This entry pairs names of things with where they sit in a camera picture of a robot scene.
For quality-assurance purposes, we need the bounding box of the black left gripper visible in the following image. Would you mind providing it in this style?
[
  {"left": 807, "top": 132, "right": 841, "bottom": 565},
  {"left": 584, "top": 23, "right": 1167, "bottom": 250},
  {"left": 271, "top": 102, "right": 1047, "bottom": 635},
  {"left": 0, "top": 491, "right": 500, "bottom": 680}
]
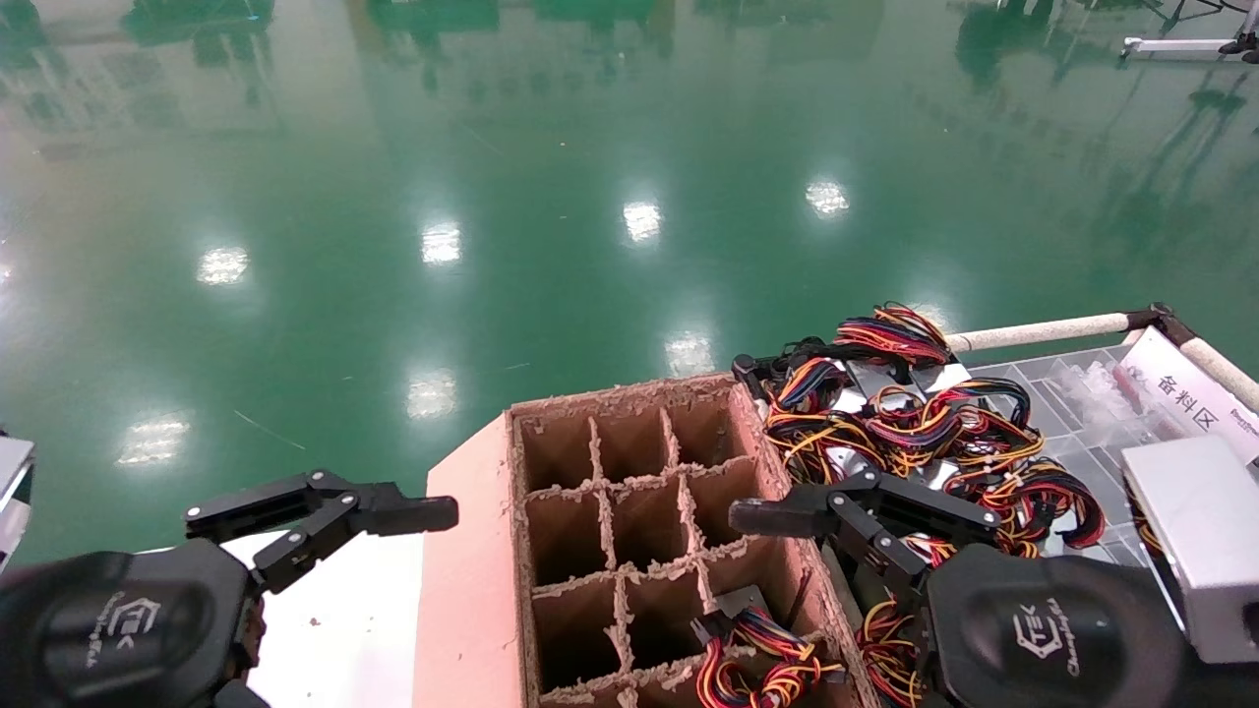
[{"left": 0, "top": 470, "right": 459, "bottom": 708}]

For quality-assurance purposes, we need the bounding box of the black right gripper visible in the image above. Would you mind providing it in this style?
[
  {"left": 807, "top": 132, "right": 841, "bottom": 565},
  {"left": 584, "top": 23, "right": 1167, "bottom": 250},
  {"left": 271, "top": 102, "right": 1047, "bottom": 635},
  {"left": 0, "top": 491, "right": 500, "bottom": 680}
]
[{"left": 729, "top": 468, "right": 1196, "bottom": 708}]

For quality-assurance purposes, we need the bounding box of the power supply with striped bundle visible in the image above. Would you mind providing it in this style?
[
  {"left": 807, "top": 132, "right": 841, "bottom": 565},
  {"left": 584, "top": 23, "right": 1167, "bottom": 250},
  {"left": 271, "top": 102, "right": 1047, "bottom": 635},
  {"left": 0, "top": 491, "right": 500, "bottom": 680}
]
[{"left": 831, "top": 303, "right": 975, "bottom": 394}]

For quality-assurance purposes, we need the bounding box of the brown cardboard divider box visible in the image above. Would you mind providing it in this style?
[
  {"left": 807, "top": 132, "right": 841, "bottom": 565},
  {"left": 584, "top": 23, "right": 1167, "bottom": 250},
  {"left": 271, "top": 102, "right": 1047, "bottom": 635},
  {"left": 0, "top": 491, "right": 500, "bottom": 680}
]
[{"left": 413, "top": 374, "right": 876, "bottom": 708}]

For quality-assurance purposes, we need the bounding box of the clear plastic compartment tray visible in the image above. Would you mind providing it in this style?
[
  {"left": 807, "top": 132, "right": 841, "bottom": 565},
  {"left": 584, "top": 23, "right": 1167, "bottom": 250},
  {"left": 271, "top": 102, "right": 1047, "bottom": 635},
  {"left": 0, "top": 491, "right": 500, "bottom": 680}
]
[{"left": 969, "top": 344, "right": 1196, "bottom": 630}]

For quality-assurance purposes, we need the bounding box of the clear plastic parts bag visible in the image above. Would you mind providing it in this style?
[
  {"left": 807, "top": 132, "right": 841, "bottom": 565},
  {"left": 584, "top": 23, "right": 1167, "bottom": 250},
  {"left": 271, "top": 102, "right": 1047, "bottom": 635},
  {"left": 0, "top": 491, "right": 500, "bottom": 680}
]
[{"left": 1048, "top": 356, "right": 1171, "bottom": 445}]

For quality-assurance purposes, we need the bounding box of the white sign with Chinese print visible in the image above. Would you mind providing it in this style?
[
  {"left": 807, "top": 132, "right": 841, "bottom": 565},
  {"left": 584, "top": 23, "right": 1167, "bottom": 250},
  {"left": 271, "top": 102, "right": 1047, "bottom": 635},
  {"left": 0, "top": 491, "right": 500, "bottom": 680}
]
[{"left": 1119, "top": 326, "right": 1259, "bottom": 465}]

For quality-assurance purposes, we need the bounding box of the white wheeled stand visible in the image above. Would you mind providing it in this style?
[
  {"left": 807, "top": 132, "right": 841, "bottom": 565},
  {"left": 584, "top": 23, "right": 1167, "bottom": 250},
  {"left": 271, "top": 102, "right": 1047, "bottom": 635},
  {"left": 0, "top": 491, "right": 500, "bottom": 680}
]
[{"left": 1121, "top": 0, "right": 1259, "bottom": 65}]

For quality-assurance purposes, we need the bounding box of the white padded tube cart frame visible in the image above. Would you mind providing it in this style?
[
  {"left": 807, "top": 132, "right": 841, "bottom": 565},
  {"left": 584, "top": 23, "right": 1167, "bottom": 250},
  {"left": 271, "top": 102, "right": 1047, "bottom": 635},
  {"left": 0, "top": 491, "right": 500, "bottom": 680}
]
[{"left": 946, "top": 303, "right": 1259, "bottom": 412}]

